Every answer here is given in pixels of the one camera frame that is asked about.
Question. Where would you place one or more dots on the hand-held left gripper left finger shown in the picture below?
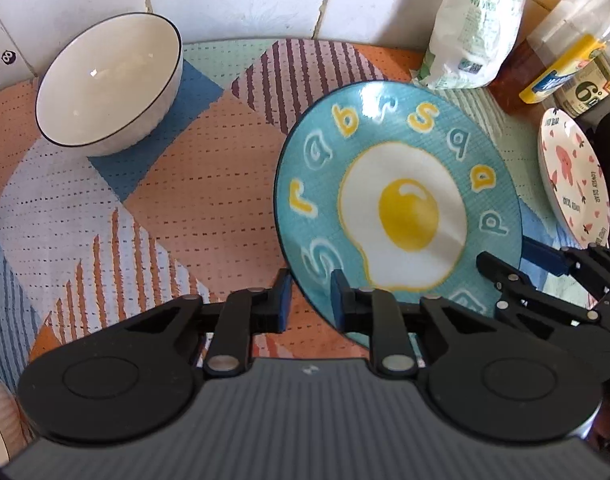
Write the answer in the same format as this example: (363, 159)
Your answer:
(284, 302)

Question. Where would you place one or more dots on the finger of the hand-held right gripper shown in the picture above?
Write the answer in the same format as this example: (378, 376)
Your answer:
(542, 255)
(507, 280)

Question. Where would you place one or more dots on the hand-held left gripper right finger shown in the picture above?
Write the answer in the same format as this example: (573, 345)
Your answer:
(338, 300)

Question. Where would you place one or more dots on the pink rabbit print plate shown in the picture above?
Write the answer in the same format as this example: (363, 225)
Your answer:
(570, 170)

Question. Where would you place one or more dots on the blue fried egg plate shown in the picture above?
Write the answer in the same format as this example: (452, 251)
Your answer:
(400, 160)

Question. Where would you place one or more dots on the white bowl black rim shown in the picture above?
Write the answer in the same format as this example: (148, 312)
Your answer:
(110, 80)

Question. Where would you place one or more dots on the colourful geometric tablecloth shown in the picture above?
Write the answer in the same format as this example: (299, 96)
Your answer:
(185, 200)

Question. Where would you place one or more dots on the clear bottle cream label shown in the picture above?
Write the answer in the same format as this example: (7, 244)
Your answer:
(592, 90)

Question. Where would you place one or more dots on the oil bottle yellow label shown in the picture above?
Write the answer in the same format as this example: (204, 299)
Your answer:
(560, 67)

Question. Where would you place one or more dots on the white plastic powder bag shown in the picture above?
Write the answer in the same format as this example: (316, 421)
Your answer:
(472, 25)

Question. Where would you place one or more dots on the white ribbed bowl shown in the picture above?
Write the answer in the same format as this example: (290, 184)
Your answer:
(0, 410)

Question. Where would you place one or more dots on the white carton black print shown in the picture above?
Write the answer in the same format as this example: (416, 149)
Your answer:
(5, 32)

